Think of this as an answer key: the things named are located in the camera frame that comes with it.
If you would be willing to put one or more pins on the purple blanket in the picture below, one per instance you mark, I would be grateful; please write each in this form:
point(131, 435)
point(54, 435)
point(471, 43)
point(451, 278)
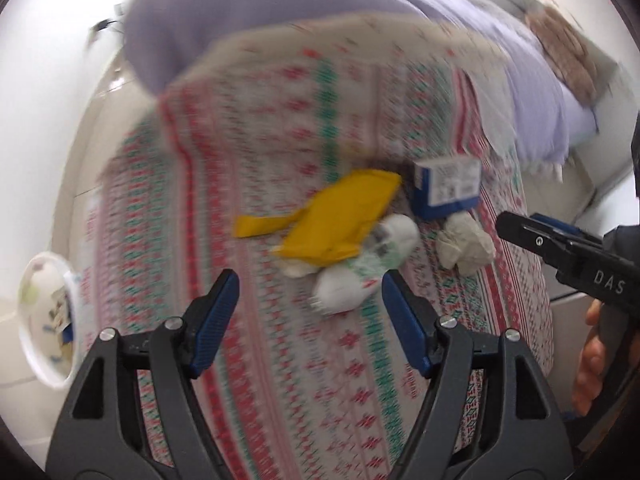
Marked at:
point(250, 10)

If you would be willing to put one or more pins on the person's right hand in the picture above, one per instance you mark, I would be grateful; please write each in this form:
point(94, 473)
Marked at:
point(590, 370)

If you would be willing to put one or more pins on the wall socket with charger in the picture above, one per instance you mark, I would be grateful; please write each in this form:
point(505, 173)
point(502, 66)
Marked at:
point(102, 23)

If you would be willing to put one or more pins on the blue box with white label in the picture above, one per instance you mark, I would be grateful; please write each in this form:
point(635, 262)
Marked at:
point(440, 185)

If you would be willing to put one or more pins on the small white bottle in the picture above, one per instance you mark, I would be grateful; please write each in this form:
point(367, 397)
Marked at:
point(400, 232)

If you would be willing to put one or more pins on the brown fuzzy pillow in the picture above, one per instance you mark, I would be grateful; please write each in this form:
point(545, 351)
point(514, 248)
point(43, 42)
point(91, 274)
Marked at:
point(565, 55)

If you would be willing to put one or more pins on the white bottle with green label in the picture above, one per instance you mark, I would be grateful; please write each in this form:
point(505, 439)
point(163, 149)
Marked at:
point(345, 290)

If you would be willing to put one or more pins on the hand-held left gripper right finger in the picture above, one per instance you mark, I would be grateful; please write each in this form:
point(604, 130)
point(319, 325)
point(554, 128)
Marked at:
point(405, 320)

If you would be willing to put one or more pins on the white printed waste bin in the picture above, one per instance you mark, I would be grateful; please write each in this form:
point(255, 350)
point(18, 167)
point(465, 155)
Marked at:
point(35, 310)

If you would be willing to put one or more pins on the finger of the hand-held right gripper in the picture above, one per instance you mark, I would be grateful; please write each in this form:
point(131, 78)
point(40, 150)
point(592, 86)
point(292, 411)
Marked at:
point(555, 224)
point(525, 232)

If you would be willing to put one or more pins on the bed with lavender sheet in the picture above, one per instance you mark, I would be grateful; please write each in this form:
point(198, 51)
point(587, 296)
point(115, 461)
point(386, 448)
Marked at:
point(582, 125)

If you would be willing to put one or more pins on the yellow plastic bag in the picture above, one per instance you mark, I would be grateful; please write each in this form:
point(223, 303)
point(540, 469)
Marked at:
point(340, 215)

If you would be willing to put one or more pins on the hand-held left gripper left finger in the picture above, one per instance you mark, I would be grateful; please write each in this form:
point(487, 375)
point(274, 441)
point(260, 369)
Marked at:
point(215, 320)

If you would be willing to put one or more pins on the patterned red green tablecloth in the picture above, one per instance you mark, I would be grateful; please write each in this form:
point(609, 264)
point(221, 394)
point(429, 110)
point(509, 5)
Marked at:
point(275, 360)

